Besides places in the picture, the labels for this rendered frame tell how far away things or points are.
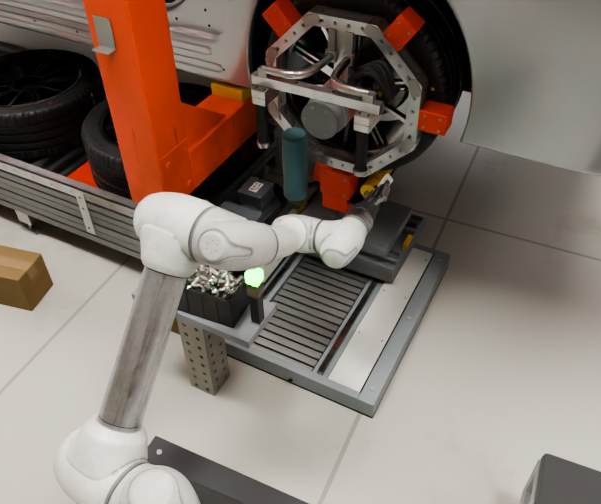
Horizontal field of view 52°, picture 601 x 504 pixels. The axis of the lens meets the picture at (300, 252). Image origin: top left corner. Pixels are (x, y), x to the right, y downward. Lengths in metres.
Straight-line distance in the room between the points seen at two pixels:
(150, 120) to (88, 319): 0.97
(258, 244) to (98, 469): 0.61
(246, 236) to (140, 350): 0.36
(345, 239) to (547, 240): 1.40
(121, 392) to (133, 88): 0.90
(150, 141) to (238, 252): 0.81
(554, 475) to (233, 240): 1.05
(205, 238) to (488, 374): 1.40
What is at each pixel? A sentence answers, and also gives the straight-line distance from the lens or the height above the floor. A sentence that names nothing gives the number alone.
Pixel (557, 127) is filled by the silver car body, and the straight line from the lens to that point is 2.01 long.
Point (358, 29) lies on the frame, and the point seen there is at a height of 1.10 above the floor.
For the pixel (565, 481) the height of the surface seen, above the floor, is 0.34.
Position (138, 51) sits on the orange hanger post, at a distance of 1.87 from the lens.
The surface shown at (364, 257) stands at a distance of 2.50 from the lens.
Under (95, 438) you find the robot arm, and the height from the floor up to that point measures 0.63.
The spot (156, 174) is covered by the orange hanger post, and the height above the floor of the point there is 0.68.
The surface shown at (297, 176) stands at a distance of 2.16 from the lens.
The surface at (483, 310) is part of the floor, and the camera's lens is 2.59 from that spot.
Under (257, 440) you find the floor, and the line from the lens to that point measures 2.16.
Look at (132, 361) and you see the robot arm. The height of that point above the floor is 0.75.
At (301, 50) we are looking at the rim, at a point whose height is 0.94.
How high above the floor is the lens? 1.86
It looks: 43 degrees down
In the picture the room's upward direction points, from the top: 1 degrees counter-clockwise
